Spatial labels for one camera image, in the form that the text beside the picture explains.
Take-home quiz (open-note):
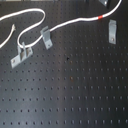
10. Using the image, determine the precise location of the top grey metal clip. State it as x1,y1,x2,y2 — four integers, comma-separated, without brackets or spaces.
99,0,109,7

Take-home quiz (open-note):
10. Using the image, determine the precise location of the middle grey metal cable clip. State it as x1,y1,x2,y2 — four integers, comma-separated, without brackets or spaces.
40,27,53,49

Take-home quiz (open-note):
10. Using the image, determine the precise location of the grey metal cable clip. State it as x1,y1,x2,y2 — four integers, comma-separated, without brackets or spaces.
40,27,53,49
11,43,33,68
109,20,117,44

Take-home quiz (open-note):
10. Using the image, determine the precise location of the left grey metal cable clip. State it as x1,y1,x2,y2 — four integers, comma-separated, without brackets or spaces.
11,43,33,68

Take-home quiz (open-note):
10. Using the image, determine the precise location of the right grey metal cable clip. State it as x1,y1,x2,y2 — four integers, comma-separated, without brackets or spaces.
109,20,117,44

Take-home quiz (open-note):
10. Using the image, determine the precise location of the white cable with red band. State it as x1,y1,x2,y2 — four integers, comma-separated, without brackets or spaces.
0,0,124,51

